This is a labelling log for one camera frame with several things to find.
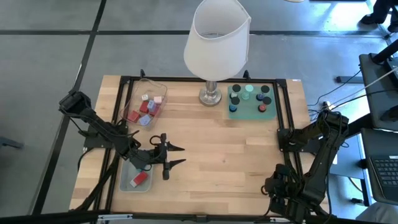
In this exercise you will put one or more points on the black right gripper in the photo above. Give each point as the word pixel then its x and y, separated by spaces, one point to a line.
pixel 284 191

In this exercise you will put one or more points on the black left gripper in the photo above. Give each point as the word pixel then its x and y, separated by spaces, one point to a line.
pixel 149 157

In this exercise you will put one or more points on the red charger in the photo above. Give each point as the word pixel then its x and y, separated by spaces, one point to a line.
pixel 154 111
pixel 144 106
pixel 133 116

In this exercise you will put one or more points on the pink white charger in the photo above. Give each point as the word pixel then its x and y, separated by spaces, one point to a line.
pixel 158 99

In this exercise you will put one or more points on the blue sand hourglass marked five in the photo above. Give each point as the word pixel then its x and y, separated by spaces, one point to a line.
pixel 235 100

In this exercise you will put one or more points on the red sand hourglass black caps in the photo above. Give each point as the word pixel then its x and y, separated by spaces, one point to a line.
pixel 266 100

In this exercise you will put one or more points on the mint green hourglass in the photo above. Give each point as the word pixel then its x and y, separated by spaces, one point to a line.
pixel 249 88

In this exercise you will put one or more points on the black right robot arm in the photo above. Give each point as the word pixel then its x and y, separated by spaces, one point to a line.
pixel 323 155

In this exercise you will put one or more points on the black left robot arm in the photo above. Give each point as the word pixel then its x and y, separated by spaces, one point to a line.
pixel 102 129

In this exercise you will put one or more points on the red and white block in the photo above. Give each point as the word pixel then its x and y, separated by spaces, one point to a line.
pixel 139 179

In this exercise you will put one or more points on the light blue charger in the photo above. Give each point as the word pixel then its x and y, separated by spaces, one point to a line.
pixel 151 105

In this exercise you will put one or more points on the grey plastic bin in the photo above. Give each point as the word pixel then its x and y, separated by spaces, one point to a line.
pixel 126 183

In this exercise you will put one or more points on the green white charger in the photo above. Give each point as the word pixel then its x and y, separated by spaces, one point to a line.
pixel 144 97

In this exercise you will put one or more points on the clear plastic bin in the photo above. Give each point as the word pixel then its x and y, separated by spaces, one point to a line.
pixel 155 88

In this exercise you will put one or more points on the teal plastic tray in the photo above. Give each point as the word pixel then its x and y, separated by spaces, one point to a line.
pixel 248 113

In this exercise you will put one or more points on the pale sand hourglass black caps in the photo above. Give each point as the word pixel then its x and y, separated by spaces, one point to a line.
pixel 236 88

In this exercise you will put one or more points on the laptop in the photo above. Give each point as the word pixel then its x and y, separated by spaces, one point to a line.
pixel 387 171

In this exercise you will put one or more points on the table lamp white shade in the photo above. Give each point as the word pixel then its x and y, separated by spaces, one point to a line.
pixel 217 40

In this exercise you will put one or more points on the black side desk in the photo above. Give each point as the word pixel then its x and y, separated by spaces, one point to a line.
pixel 379 87

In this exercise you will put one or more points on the person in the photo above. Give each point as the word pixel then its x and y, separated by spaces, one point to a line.
pixel 373 18

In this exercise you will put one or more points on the black aluminium table frame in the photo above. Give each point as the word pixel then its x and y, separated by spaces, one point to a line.
pixel 174 216

